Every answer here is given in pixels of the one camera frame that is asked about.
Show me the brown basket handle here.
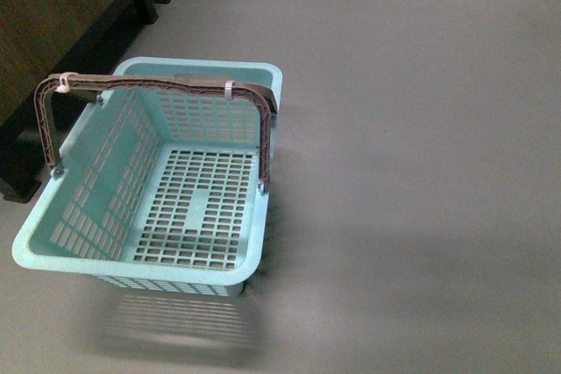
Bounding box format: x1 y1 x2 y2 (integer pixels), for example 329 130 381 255
33 72 278 190

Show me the dark wooden cabinet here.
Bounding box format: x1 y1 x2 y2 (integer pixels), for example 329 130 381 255
1 0 157 202

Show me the light blue plastic basket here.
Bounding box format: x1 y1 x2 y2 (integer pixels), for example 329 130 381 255
12 57 282 296

